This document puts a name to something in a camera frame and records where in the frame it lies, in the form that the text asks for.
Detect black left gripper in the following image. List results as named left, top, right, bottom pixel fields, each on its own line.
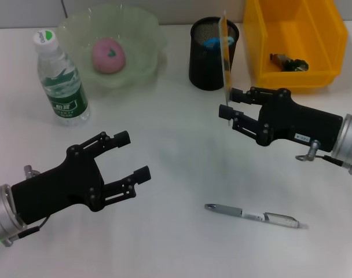
left=11, top=130, right=152, bottom=225

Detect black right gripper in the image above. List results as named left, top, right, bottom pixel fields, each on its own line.
left=218, top=86, right=344, bottom=153

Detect transparent plastic ruler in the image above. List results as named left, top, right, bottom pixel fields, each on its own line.
left=218, top=10, right=233, bottom=128

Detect green plastic wrapper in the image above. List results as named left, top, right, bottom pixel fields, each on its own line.
left=269, top=53, right=310, bottom=72

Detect blue scissors with sheath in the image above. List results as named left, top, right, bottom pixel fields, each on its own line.
left=203, top=36, right=234, bottom=50

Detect clear water bottle green label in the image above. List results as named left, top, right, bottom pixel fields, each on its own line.
left=32, top=28, right=91, bottom=127

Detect pink round ball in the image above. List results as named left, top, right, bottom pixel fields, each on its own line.
left=91, top=38, right=127, bottom=75

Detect black mesh pen holder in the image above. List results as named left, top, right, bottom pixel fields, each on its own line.
left=189, top=16, right=240, bottom=91

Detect white silver ballpoint pen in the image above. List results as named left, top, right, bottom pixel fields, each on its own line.
left=204, top=203, right=309, bottom=230

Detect translucent green fruit bowl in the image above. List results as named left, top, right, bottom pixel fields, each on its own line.
left=56, top=4, right=168, bottom=98

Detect yellow plastic storage bin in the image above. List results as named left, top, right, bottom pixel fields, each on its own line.
left=243, top=0, right=349, bottom=94

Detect right gripper cable with connector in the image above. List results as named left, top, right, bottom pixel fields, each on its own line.
left=295, top=140, right=352, bottom=176

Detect gripper cable with connector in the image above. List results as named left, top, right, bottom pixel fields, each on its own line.
left=295, top=140, right=352, bottom=176
left=2, top=164, right=51, bottom=247

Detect left gripper cable with connector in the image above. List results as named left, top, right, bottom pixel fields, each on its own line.
left=2, top=164, right=51, bottom=247

